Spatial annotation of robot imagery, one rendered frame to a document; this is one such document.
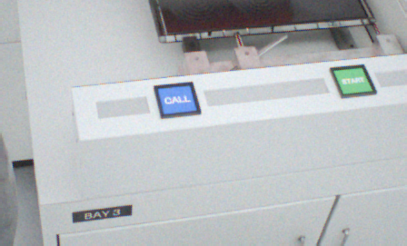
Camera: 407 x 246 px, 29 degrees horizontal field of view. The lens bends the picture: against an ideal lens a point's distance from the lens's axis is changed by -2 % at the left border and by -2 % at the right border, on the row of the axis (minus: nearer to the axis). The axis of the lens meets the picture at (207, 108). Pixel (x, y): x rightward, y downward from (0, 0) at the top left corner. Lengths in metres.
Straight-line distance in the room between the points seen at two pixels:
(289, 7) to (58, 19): 0.40
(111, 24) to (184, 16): 0.15
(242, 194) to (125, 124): 0.26
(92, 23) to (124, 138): 0.38
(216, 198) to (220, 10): 0.31
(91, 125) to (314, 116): 0.31
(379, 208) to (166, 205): 0.40
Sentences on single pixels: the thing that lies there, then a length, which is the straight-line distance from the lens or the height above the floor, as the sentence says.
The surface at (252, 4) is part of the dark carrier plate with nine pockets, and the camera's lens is 1.33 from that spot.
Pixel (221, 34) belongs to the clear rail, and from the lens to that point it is 1.27.
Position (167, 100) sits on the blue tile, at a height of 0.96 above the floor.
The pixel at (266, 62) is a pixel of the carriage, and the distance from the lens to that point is 1.27.
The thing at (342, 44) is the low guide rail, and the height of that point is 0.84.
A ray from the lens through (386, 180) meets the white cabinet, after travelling 1.33.
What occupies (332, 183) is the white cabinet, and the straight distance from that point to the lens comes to 1.28.
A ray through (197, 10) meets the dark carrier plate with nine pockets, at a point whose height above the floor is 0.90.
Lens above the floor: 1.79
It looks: 50 degrees down
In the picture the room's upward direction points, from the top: 9 degrees clockwise
